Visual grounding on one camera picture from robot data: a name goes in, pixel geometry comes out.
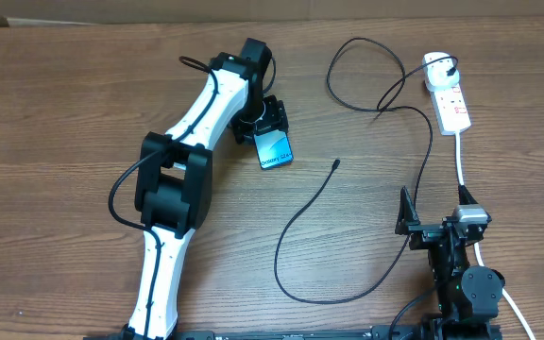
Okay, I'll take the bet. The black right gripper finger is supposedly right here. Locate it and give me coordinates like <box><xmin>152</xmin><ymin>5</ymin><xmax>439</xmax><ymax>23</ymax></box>
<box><xmin>395</xmin><ymin>186</ymin><xmax>421</xmax><ymax>235</ymax></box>
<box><xmin>458</xmin><ymin>184</ymin><xmax>477</xmax><ymax>205</ymax></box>

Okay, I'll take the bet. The black Samsung Galaxy smartphone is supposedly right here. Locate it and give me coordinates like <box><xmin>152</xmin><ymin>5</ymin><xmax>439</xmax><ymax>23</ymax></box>
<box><xmin>254</xmin><ymin>130</ymin><xmax>294</xmax><ymax>170</ymax></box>

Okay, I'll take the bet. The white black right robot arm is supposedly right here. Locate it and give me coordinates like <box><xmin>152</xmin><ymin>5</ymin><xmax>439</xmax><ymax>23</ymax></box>
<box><xmin>388</xmin><ymin>185</ymin><xmax>505</xmax><ymax>340</ymax></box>

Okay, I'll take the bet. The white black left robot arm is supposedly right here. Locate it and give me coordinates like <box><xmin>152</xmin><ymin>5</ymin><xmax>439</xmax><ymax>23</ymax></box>
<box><xmin>119</xmin><ymin>39</ymin><xmax>294</xmax><ymax>339</ymax></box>

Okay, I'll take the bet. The white power strip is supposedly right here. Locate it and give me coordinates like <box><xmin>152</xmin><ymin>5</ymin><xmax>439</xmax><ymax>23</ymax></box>
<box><xmin>431</xmin><ymin>85</ymin><xmax>471</xmax><ymax>136</ymax></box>

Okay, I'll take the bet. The brown cardboard backdrop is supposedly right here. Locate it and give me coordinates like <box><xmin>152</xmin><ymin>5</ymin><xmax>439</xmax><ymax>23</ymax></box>
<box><xmin>0</xmin><ymin>0</ymin><xmax>544</xmax><ymax>26</ymax></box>

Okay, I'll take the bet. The white power strip cord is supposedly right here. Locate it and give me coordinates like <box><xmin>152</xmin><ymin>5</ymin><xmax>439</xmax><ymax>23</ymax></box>
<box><xmin>453</xmin><ymin>131</ymin><xmax>536</xmax><ymax>340</ymax></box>

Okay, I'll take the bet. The white USB wall charger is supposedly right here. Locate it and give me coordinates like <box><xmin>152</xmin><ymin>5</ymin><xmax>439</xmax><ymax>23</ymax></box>
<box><xmin>422</xmin><ymin>52</ymin><xmax>460</xmax><ymax>93</ymax></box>

